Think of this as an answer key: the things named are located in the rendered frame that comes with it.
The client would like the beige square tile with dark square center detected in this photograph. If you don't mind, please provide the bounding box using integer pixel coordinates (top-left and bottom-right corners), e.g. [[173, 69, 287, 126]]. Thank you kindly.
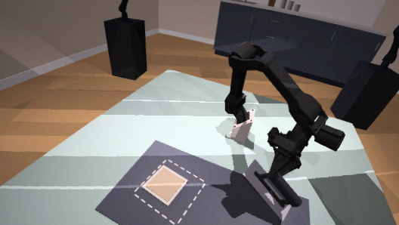
[[142, 165, 188, 206]]

